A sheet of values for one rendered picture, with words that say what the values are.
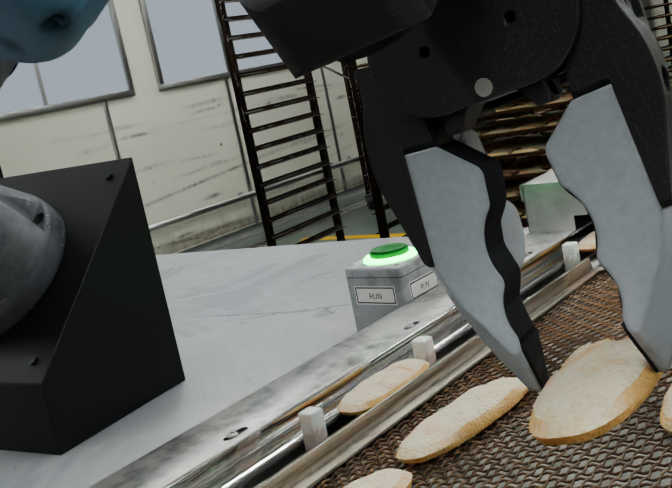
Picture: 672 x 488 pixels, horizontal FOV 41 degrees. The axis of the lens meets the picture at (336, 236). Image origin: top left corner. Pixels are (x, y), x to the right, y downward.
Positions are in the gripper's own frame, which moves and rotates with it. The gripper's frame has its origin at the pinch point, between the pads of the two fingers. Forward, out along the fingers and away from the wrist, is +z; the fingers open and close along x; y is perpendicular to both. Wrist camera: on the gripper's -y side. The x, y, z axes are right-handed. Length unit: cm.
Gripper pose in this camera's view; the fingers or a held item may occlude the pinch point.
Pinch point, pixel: (581, 350)
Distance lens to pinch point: 30.6
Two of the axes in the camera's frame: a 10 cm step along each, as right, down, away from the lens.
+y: 5.1, -2.3, 8.3
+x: -7.9, 2.4, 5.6
